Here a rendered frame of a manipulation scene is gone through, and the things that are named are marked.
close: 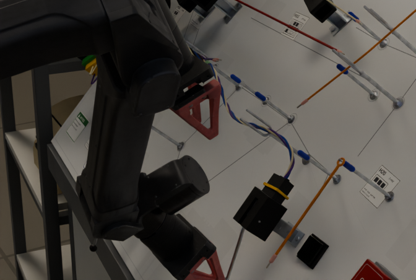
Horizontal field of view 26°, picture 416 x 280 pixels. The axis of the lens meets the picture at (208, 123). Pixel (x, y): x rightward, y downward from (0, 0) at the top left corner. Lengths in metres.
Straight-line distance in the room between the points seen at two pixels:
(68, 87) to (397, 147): 3.87
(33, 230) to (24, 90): 1.59
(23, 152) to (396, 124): 1.51
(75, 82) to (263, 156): 3.68
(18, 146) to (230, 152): 1.21
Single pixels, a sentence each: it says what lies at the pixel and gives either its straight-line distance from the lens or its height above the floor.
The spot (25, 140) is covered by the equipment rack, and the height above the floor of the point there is 0.66.
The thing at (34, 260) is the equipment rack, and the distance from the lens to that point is 2.91.
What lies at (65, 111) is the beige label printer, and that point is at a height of 0.84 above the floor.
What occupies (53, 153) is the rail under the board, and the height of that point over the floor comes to 0.86.
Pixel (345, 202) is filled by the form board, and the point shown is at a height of 1.13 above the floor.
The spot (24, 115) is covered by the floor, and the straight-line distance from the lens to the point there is 4.68.
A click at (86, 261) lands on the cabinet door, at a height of 0.63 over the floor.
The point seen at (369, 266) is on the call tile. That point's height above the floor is 1.12.
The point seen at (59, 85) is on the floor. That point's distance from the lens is 5.06.
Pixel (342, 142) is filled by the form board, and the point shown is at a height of 1.18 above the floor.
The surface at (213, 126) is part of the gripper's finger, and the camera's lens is 1.16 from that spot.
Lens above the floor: 1.71
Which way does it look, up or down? 22 degrees down
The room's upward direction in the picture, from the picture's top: straight up
